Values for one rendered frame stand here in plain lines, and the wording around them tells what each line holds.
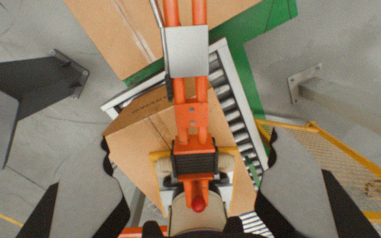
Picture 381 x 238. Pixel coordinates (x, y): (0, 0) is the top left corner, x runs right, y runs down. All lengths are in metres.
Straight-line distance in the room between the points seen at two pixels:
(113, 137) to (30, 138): 1.85
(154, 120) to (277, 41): 1.29
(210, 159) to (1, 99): 0.88
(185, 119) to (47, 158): 2.22
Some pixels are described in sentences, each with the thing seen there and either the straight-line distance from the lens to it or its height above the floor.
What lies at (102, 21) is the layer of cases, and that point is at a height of 0.54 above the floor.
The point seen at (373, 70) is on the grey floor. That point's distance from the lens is 2.20.
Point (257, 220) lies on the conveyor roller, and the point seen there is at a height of 0.53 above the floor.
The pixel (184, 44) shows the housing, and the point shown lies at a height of 1.09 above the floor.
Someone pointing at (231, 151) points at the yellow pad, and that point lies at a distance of 0.50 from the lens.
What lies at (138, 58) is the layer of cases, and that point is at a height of 0.54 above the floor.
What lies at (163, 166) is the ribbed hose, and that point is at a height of 1.03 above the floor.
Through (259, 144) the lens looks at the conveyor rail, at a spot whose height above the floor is 0.59.
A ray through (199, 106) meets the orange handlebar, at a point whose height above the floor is 1.09.
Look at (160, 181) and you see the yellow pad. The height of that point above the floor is 0.98.
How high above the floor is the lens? 1.33
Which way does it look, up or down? 62 degrees down
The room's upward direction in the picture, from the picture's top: 176 degrees clockwise
